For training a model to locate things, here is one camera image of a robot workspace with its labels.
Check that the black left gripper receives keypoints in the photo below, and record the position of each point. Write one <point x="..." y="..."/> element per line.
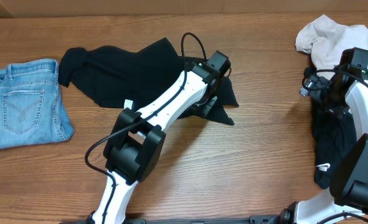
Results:
<point x="209" y="105"/>

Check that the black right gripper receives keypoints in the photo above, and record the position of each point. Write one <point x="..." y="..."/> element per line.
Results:
<point x="341" y="106"/>

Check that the black t-shirt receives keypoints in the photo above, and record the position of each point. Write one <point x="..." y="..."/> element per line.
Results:
<point x="109" y="75"/>

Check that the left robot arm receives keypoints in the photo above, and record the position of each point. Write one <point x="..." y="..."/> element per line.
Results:
<point x="133" y="148"/>

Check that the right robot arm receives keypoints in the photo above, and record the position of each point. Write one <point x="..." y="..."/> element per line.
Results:
<point x="347" y="195"/>

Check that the black Nike garment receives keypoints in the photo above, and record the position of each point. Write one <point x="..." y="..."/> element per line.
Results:
<point x="334" y="138"/>

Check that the beige crumpled garment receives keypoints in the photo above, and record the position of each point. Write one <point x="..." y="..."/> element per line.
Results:
<point x="325" y="40"/>

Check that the folded light blue jeans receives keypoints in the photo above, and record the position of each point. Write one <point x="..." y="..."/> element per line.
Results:
<point x="31" y="107"/>

